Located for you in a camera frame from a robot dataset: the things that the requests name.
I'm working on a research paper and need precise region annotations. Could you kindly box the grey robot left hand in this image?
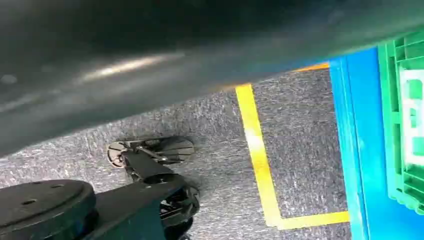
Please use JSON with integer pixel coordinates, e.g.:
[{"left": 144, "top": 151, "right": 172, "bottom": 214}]
[{"left": 0, "top": 0, "right": 424, "bottom": 158}]

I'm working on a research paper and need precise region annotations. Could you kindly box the yellow floor tape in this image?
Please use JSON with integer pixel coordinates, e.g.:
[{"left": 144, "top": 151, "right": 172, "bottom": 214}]
[{"left": 231, "top": 62, "right": 351, "bottom": 231}]

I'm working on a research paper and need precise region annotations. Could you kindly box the blue plastic crate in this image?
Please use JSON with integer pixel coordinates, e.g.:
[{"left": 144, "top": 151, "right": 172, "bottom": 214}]
[{"left": 328, "top": 47, "right": 424, "bottom": 240}]

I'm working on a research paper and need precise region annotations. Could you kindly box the green plastic crate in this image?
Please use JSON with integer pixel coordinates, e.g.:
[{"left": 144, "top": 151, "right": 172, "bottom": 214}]
[{"left": 377, "top": 29, "right": 424, "bottom": 216}]

